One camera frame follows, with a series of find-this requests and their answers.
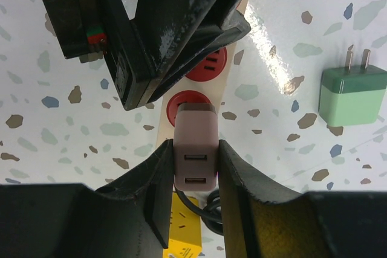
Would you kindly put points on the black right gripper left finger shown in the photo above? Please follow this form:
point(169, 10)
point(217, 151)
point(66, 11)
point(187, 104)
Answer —
point(128, 217)

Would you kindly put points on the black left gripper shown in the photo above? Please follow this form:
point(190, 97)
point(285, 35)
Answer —
point(101, 28)

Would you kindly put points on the green USB charger plug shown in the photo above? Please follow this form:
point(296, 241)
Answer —
point(352, 94)

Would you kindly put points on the yellow cube socket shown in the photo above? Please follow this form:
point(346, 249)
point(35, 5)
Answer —
point(184, 232)

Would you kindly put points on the beige power strip red sockets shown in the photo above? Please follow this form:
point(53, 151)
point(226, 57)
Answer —
point(204, 84)

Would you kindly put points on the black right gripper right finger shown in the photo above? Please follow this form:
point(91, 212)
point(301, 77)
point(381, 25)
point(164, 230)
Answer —
point(262, 218)

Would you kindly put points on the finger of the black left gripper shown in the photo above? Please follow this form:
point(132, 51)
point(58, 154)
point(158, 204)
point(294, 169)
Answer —
point(168, 38)

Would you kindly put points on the pink brown USB charger plug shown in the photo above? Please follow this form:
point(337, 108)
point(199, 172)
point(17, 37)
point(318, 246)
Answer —
point(195, 146)

